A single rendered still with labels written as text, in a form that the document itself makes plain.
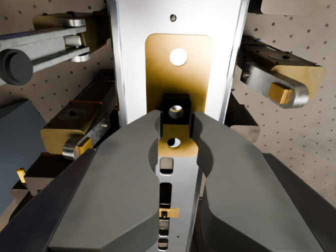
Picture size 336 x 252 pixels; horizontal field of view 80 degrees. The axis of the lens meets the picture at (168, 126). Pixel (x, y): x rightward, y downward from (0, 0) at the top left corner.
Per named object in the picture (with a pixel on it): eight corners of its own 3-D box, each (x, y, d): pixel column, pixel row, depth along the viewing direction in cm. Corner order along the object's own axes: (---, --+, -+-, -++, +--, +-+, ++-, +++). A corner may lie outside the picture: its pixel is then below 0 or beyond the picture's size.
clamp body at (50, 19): (128, 33, 62) (88, 62, 31) (96, 32, 62) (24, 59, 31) (127, 8, 58) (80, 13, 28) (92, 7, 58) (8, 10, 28)
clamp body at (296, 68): (256, 57, 65) (329, 103, 35) (219, 56, 65) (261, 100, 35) (262, 35, 62) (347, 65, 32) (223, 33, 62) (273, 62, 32)
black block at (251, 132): (234, 95, 72) (268, 145, 47) (206, 94, 72) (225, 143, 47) (237, 81, 69) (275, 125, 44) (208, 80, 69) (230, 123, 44)
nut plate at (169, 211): (179, 208, 57) (179, 212, 56) (178, 216, 59) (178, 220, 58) (149, 207, 57) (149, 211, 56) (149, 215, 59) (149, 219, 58)
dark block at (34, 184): (118, 102, 74) (68, 198, 38) (99, 102, 73) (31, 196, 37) (117, 89, 71) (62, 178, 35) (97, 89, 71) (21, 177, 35)
